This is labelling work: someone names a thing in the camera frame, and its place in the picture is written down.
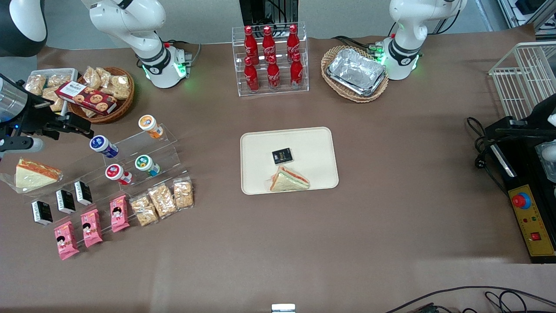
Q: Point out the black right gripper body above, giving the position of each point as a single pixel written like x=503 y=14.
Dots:
x=34 y=115

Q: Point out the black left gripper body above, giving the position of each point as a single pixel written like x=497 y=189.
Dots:
x=532 y=120

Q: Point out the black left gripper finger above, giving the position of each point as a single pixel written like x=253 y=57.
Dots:
x=508 y=132

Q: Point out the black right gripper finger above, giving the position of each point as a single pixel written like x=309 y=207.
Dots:
x=80 y=121
x=82 y=131

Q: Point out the green cap gum bottle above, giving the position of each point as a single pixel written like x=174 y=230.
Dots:
x=143 y=163

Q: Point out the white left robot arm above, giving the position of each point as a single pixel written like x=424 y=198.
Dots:
x=408 y=52

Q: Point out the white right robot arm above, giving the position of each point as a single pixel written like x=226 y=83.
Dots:
x=130 y=21

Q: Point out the blue cap gum bottle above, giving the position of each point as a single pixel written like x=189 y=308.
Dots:
x=100 y=143

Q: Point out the red cap gum bottle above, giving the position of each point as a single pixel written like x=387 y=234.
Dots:
x=115 y=172

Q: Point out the orange cap gum bottle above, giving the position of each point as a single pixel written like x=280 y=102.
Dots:
x=148 y=124

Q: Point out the aluminium foil tray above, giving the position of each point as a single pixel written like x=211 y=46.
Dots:
x=356 y=71

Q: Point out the beige plastic tray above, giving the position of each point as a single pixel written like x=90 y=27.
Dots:
x=312 y=148

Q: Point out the clear bag of puffed snack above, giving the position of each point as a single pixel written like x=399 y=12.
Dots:
x=119 y=87
x=105 y=76
x=92 y=77
x=58 y=80
x=54 y=98
x=89 y=112
x=35 y=84

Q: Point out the red cookie box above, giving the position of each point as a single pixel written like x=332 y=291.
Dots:
x=87 y=99

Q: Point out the black and yellow control box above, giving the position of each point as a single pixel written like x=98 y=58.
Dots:
x=521 y=174

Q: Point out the brown round wicker basket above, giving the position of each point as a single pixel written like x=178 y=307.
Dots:
x=122 y=108

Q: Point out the white plastic bin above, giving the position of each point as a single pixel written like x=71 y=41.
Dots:
x=71 y=71

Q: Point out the wrapped triangle sandwich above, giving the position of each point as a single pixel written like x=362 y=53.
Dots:
x=286 y=180
x=30 y=176

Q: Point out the small black carton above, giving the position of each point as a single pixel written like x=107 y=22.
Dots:
x=42 y=213
x=83 y=193
x=66 y=201

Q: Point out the red emergency stop button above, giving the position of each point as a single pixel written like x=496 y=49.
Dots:
x=520 y=201

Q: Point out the clear acrylic stepped stand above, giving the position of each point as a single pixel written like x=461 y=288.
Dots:
x=167 y=150

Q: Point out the pink snack pack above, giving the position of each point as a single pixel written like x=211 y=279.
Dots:
x=66 y=240
x=119 y=213
x=91 y=228

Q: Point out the clear cracker packet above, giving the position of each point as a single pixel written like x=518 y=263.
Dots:
x=144 y=210
x=162 y=200
x=183 y=193

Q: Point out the clear acrylic bottle rack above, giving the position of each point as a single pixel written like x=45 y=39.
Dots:
x=236 y=65

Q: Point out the light oval wicker basket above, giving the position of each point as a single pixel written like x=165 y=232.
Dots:
x=328 y=65

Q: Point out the small electronics board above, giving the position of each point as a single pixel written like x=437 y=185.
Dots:
x=428 y=308

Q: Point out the small black snack packet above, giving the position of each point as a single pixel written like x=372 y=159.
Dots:
x=282 y=156

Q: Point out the black equipment stand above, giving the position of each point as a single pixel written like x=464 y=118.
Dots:
x=252 y=11

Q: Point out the small white device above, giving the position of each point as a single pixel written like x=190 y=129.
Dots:
x=283 y=308

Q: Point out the metal frame rack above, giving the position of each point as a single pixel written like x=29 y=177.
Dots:
x=543 y=17

